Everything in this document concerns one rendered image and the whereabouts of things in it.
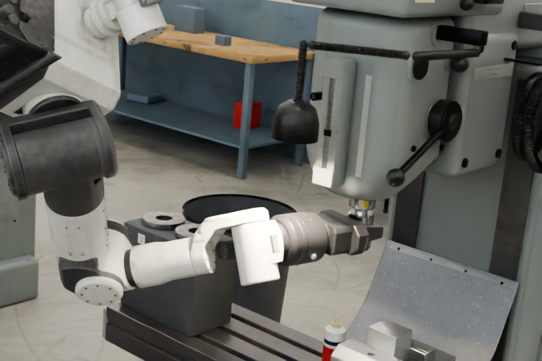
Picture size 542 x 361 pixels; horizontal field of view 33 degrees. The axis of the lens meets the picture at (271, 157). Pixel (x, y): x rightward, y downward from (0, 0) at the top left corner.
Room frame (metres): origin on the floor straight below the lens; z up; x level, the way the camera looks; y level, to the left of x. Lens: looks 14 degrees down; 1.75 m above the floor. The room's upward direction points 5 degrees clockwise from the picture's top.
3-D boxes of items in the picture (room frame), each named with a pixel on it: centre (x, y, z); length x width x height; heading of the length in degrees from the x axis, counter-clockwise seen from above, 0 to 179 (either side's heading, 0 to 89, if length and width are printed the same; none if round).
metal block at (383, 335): (1.50, -0.24, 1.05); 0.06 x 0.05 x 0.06; 49
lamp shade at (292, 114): (1.38, -0.03, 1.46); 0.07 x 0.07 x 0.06
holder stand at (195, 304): (1.80, 0.18, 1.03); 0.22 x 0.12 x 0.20; 50
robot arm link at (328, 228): (1.50, -0.10, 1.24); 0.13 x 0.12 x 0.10; 37
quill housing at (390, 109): (1.56, -0.17, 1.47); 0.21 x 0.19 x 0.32; 51
